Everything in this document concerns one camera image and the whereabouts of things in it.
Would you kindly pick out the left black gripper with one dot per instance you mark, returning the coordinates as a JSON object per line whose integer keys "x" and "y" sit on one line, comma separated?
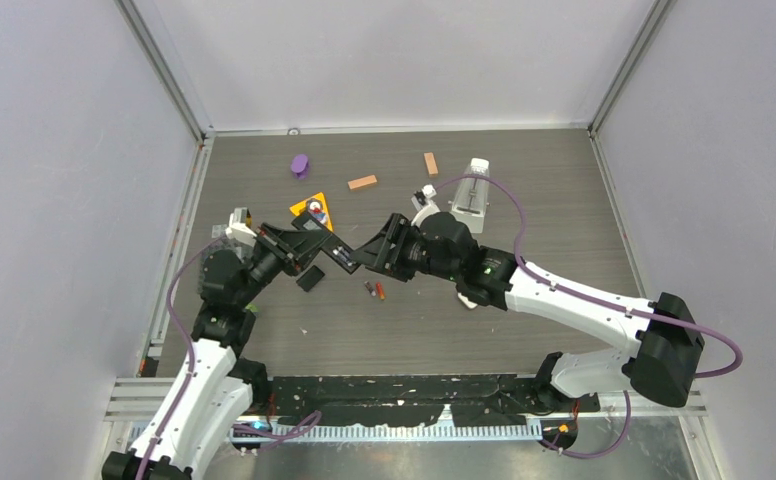
{"x": 293, "y": 249}

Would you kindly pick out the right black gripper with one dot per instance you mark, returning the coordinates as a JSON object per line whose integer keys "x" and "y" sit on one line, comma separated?
{"x": 376, "y": 255}

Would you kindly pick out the black remote battery cover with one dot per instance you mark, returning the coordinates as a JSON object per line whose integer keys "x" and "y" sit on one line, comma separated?
{"x": 308, "y": 280}

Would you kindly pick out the black remote control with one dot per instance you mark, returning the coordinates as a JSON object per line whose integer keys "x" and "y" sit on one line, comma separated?
{"x": 333, "y": 246}

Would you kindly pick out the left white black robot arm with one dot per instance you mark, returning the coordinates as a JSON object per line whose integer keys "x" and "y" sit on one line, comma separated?
{"x": 215, "y": 384}

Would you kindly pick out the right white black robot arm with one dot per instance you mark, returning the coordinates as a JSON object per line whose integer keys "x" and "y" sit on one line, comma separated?
{"x": 652, "y": 348}

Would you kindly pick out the yellow triangular toy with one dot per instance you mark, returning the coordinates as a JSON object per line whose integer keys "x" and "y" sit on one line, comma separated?
{"x": 317, "y": 206}

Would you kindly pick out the purple plastic cap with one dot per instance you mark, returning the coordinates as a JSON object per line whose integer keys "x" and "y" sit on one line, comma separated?
{"x": 300, "y": 166}

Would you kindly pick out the small clear grey tile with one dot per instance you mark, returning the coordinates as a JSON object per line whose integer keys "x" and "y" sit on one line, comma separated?
{"x": 218, "y": 230}

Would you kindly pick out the grey building plate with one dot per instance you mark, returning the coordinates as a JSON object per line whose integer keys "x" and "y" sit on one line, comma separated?
{"x": 223, "y": 244}

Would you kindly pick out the white printed card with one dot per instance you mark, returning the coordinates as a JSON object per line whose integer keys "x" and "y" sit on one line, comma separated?
{"x": 470, "y": 305}

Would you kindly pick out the white metronome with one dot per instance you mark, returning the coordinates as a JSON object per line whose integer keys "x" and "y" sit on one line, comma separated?
{"x": 470, "y": 202}

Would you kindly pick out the upright orange wooden block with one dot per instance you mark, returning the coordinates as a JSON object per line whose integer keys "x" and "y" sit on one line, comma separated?
{"x": 430, "y": 164}

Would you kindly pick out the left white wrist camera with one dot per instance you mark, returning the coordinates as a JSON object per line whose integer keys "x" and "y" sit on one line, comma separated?
{"x": 238, "y": 228}

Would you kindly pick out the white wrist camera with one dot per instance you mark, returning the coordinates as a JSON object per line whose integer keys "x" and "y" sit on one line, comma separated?
{"x": 423, "y": 201}
{"x": 238, "y": 228}

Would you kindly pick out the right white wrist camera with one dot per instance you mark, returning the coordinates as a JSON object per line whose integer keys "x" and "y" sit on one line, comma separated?
{"x": 423, "y": 201}

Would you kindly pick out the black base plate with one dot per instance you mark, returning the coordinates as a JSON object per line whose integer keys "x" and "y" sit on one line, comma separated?
{"x": 412, "y": 400}

